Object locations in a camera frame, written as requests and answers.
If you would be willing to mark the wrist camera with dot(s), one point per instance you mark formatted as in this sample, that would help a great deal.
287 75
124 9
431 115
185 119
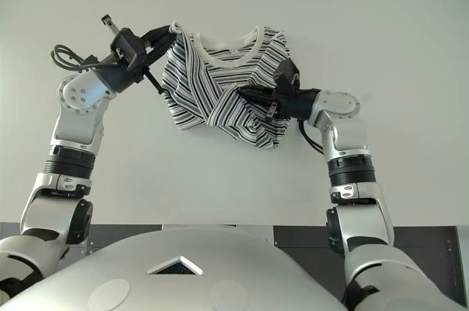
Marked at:
128 48
286 74

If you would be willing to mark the striped T-shirt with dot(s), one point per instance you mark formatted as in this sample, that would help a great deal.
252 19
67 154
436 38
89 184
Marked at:
220 91

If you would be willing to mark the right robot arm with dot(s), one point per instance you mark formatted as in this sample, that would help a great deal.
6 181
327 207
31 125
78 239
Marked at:
348 138

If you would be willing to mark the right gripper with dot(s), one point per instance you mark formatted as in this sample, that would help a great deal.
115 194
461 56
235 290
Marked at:
298 105

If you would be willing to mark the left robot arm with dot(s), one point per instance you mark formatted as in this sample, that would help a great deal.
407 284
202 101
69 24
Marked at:
75 131

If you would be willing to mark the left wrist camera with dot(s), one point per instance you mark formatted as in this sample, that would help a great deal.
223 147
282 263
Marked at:
128 48

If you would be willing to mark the robot body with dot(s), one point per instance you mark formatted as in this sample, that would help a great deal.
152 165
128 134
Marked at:
220 274

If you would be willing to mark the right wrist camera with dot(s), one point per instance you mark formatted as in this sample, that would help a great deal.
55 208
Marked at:
286 74

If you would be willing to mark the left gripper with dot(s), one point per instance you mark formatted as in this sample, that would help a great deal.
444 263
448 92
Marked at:
117 78

